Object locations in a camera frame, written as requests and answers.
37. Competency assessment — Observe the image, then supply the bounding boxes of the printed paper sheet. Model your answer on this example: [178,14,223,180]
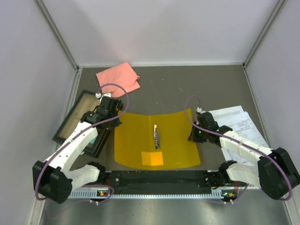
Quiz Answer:
[214,111,270,167]
[209,105,244,121]

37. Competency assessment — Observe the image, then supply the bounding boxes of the pink folded cloth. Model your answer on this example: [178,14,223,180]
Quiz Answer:
[96,62,140,98]

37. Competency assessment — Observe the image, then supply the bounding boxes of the metal folder clip mechanism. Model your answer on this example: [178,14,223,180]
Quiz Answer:
[154,124,160,149]

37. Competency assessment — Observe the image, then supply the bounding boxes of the black framed wooden tray box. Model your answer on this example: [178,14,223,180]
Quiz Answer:
[52,90,111,158]

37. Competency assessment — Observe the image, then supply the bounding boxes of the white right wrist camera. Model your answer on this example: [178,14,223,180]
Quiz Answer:
[196,107,203,113]

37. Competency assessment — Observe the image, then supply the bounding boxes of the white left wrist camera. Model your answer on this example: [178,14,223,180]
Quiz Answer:
[95,93,112,99]

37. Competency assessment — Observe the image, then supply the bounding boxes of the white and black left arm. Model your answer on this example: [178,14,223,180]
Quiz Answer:
[32,96,123,204]

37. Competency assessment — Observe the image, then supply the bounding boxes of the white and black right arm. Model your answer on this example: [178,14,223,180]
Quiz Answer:
[188,108,300,200]

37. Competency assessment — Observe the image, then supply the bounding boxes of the slotted grey cable duct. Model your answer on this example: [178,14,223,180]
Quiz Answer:
[70,189,237,199]

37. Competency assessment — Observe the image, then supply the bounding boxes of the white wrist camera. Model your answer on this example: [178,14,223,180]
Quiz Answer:
[196,107,203,113]
[95,93,112,99]

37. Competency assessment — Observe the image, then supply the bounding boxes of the yellow plastic folder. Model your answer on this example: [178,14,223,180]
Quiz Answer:
[114,109,201,170]

